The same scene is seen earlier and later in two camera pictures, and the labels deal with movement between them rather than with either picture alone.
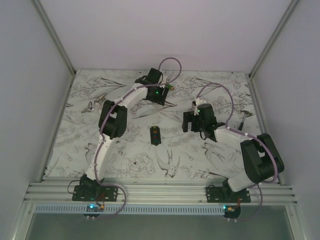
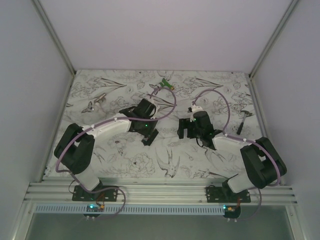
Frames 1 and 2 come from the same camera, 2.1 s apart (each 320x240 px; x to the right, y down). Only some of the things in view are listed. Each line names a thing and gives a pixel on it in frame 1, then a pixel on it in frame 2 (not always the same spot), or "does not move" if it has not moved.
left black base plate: x=94 y=193 does not move
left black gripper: x=161 y=99 → x=144 y=132
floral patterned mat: x=154 y=145 does not move
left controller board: x=94 y=207 does not move
